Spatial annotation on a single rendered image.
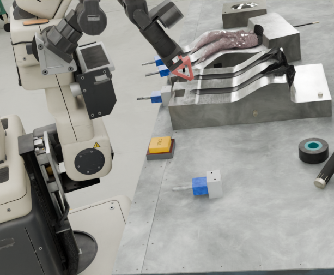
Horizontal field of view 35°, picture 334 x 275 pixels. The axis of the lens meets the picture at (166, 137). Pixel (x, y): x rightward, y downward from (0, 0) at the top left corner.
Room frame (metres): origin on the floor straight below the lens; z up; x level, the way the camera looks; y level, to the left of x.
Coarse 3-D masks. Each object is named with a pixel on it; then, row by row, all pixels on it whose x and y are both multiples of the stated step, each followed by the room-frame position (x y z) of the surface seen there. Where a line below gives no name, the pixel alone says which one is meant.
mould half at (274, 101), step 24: (216, 72) 1.69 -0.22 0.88; (312, 72) 1.59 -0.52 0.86; (192, 96) 1.54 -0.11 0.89; (216, 96) 1.51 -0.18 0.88; (240, 96) 1.46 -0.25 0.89; (264, 96) 1.43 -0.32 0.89; (288, 96) 1.42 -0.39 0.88; (312, 96) 1.43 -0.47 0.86; (192, 120) 1.49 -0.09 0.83; (216, 120) 1.47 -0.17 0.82; (240, 120) 1.45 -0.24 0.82; (264, 120) 1.43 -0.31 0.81
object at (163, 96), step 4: (164, 88) 1.71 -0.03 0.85; (168, 88) 1.71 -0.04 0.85; (172, 88) 1.73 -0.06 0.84; (152, 92) 1.73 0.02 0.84; (156, 92) 1.72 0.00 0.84; (160, 92) 1.72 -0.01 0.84; (164, 92) 1.68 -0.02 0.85; (168, 92) 1.68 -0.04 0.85; (172, 92) 1.71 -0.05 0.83; (148, 96) 1.72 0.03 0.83; (152, 96) 1.70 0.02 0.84; (156, 96) 1.69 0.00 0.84; (160, 96) 1.69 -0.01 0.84; (164, 96) 1.68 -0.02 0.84; (168, 96) 1.68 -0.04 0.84; (172, 96) 1.70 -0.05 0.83; (152, 100) 1.70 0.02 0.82; (156, 100) 1.69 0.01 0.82; (160, 100) 1.69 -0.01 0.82; (164, 100) 1.68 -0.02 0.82; (168, 100) 1.68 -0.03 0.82; (164, 104) 1.69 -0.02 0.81; (168, 104) 1.68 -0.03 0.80
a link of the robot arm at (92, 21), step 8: (80, 0) 1.43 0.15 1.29; (88, 0) 1.41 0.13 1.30; (96, 0) 1.42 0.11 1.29; (88, 8) 1.41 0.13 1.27; (96, 8) 1.42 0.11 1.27; (80, 16) 1.41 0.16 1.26; (88, 16) 1.41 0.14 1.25; (96, 16) 1.41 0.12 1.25; (104, 16) 1.42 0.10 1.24; (80, 24) 1.41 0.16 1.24; (88, 24) 1.41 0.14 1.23; (96, 24) 1.41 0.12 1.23; (104, 24) 1.42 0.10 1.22; (88, 32) 1.41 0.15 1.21; (96, 32) 1.41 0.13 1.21
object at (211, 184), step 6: (210, 174) 1.15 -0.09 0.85; (216, 174) 1.14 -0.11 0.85; (192, 180) 1.15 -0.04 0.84; (198, 180) 1.15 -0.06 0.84; (204, 180) 1.14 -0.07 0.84; (210, 180) 1.12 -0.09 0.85; (216, 180) 1.11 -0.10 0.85; (180, 186) 1.15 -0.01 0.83; (186, 186) 1.15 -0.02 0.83; (192, 186) 1.13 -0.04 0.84; (198, 186) 1.12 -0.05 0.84; (204, 186) 1.12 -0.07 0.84; (210, 186) 1.11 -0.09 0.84; (216, 186) 1.11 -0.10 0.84; (198, 192) 1.12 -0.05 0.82; (204, 192) 1.12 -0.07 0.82; (210, 192) 1.11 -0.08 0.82; (216, 192) 1.11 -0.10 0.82; (222, 192) 1.12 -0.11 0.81; (210, 198) 1.11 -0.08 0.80
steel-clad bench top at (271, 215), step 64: (192, 0) 2.83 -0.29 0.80; (320, 0) 2.42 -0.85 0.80; (192, 128) 1.49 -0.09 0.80; (256, 128) 1.41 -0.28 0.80; (320, 128) 1.33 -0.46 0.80; (192, 192) 1.16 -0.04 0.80; (256, 192) 1.10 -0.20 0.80; (320, 192) 1.05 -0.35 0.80; (128, 256) 0.96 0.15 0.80; (192, 256) 0.92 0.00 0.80; (256, 256) 0.87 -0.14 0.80; (320, 256) 0.83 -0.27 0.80
